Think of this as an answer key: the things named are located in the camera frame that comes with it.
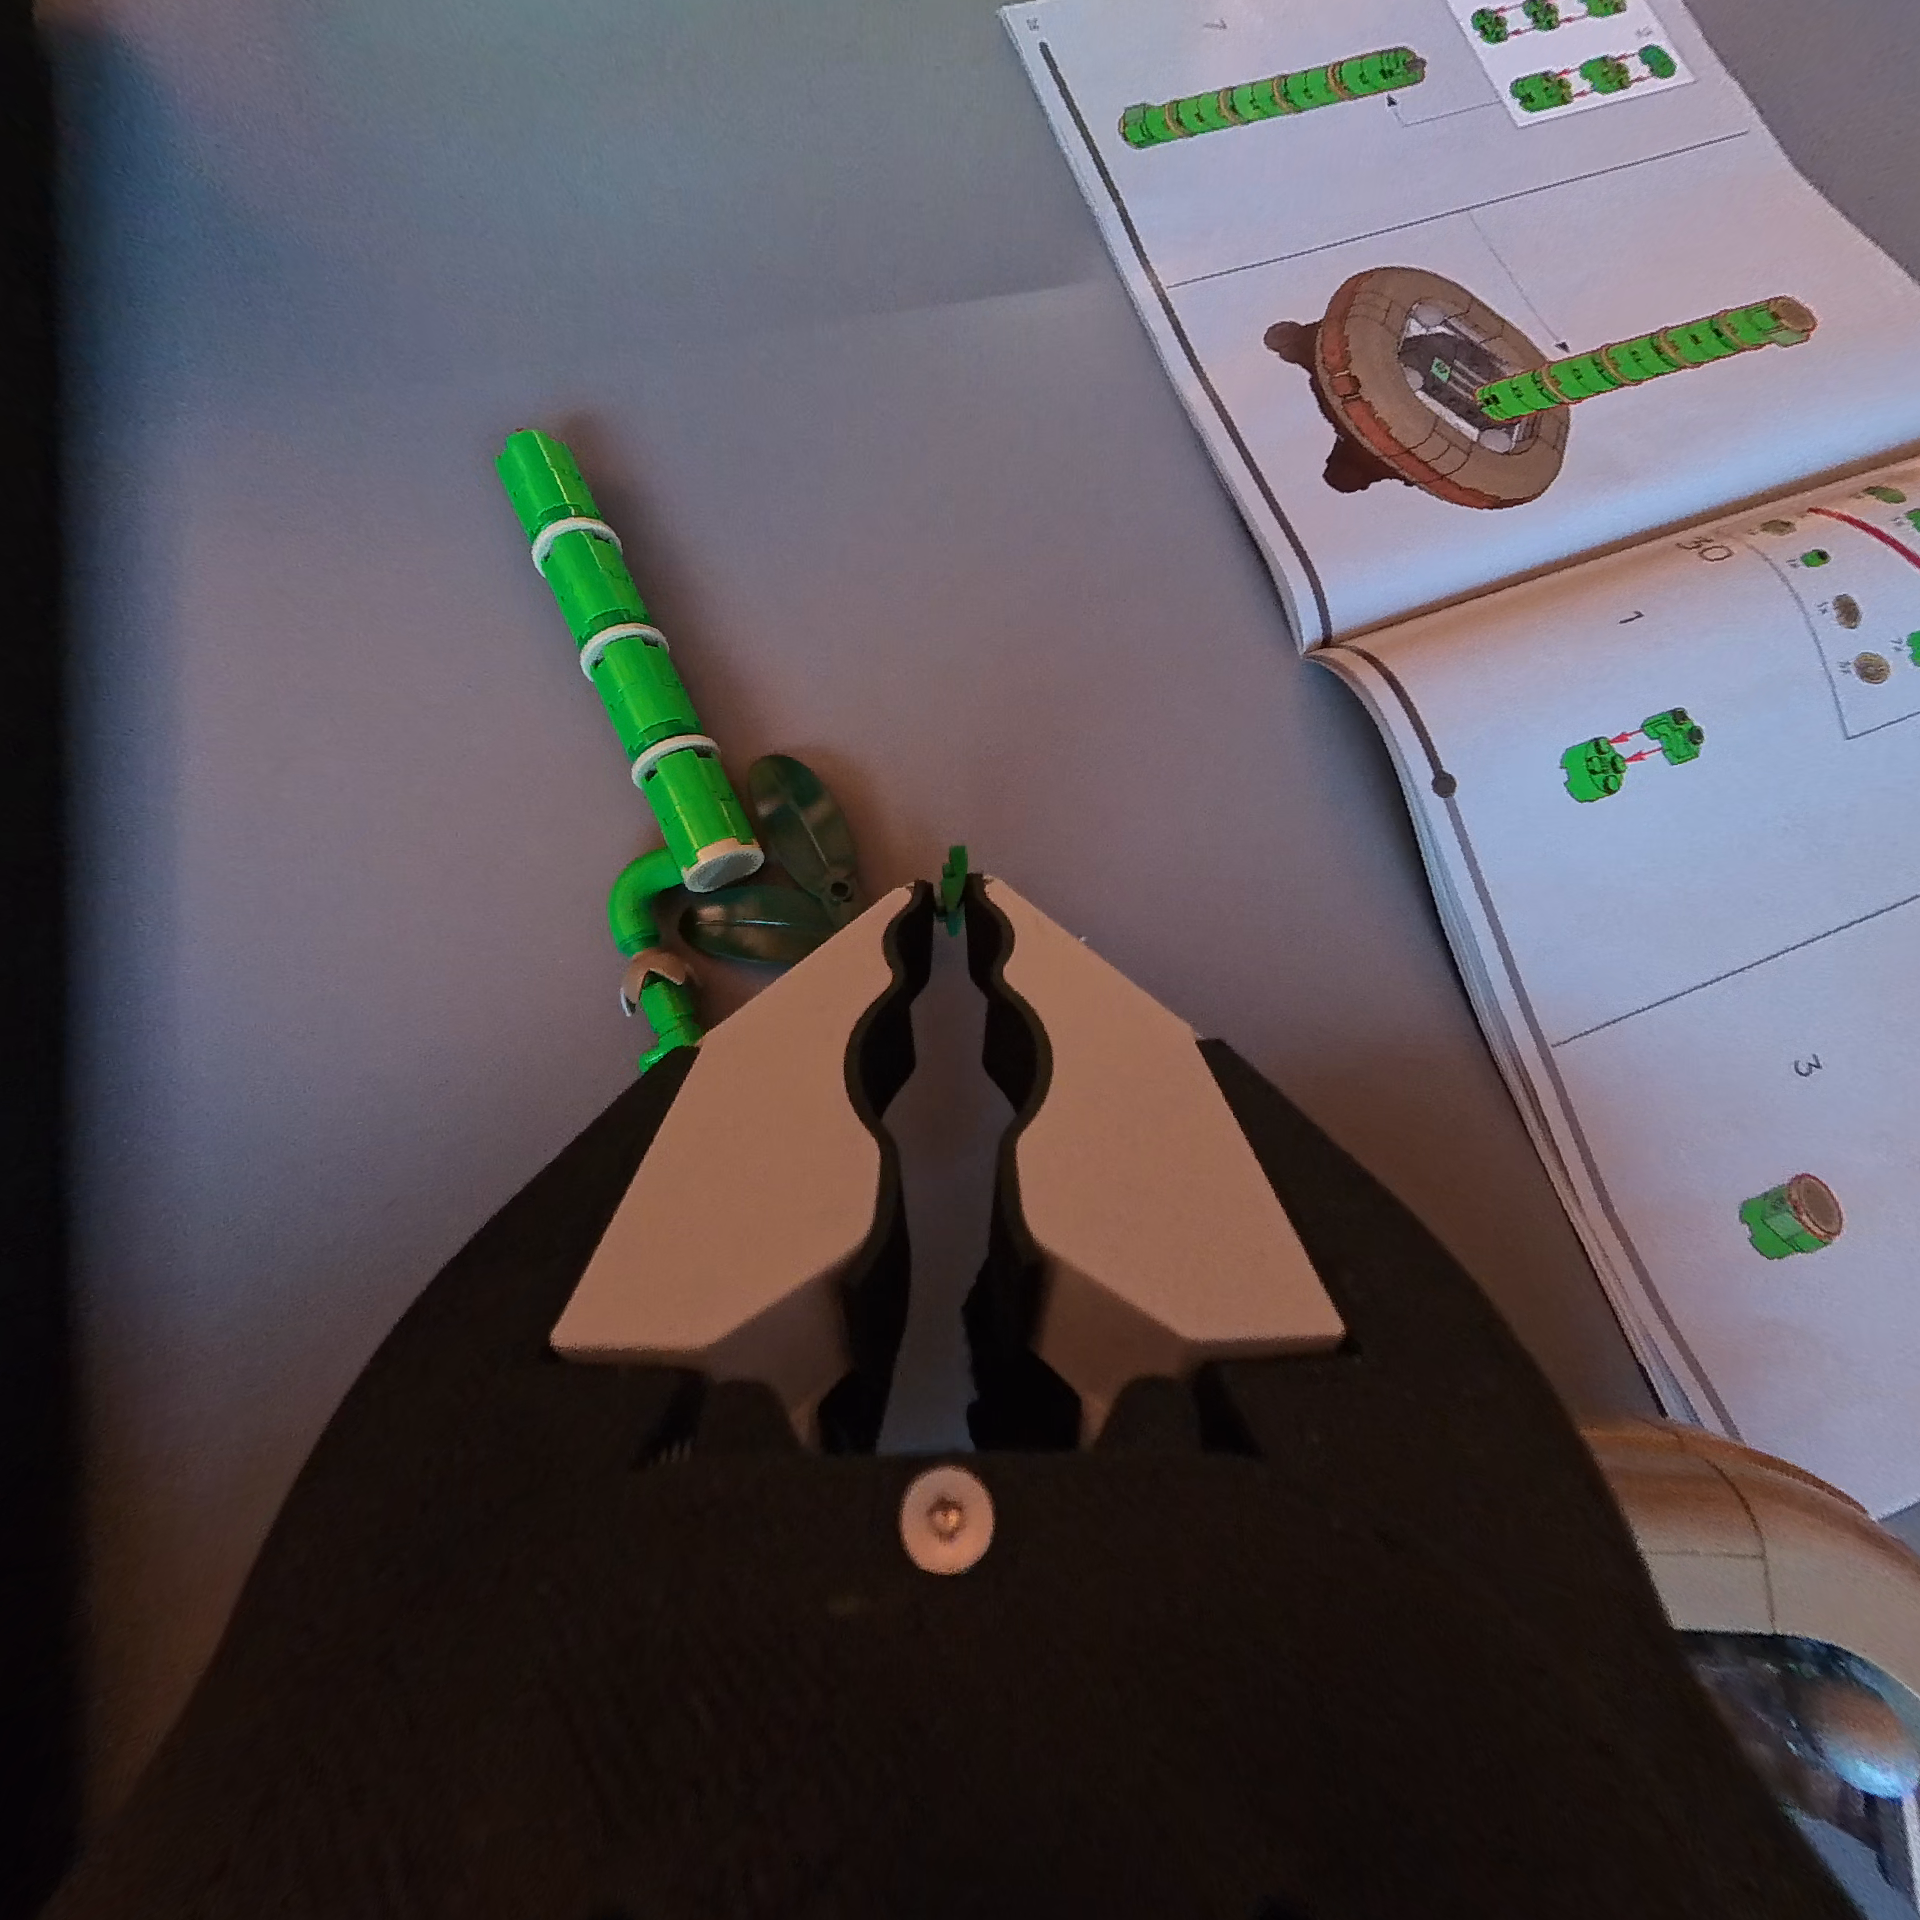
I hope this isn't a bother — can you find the dark green leaf piece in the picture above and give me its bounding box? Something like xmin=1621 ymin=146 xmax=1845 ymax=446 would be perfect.
xmin=748 ymin=750 xmax=867 ymax=913
xmin=681 ymin=882 xmax=825 ymax=963

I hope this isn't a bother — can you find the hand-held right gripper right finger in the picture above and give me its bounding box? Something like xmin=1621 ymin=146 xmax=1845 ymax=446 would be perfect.
xmin=964 ymin=873 xmax=1349 ymax=1457

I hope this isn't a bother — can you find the open instruction booklet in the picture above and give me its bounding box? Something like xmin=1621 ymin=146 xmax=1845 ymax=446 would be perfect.
xmin=997 ymin=0 xmax=1920 ymax=1518

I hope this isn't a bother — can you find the green bamboo stalk model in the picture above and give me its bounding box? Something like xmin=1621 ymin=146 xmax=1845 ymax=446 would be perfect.
xmin=496 ymin=428 xmax=768 ymax=1074

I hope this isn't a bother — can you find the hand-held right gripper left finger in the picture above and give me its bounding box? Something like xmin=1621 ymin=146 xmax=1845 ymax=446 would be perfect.
xmin=549 ymin=882 xmax=938 ymax=1457

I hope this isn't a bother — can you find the tan round pot base model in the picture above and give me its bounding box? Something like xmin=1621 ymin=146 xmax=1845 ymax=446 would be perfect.
xmin=1583 ymin=1418 xmax=1920 ymax=1920

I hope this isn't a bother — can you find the grey desk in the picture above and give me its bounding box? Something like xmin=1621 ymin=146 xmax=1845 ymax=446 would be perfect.
xmin=45 ymin=0 xmax=1920 ymax=1920

